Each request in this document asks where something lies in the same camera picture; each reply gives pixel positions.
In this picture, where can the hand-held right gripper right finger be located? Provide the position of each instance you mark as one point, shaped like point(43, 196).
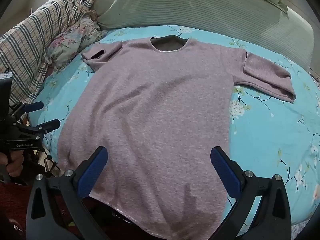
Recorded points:
point(223, 172)

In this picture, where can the pink knit shirt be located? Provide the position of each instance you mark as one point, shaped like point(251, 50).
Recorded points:
point(155, 105)

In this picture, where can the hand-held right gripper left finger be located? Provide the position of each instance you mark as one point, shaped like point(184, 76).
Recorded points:
point(91, 172)

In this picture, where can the red cloth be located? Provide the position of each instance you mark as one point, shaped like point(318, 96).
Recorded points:
point(12, 200)

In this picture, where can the person's left hand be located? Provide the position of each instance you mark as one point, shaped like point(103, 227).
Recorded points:
point(13, 161)

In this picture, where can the plaid blanket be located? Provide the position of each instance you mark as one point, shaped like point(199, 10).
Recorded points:
point(37, 35)

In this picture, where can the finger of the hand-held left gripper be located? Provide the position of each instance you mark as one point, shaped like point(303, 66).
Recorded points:
point(48, 125)
point(33, 106)

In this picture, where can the floral pillow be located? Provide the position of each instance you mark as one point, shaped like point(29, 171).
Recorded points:
point(72, 40)

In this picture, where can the blue floral bedsheet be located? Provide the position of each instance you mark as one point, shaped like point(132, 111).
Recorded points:
point(270, 135)

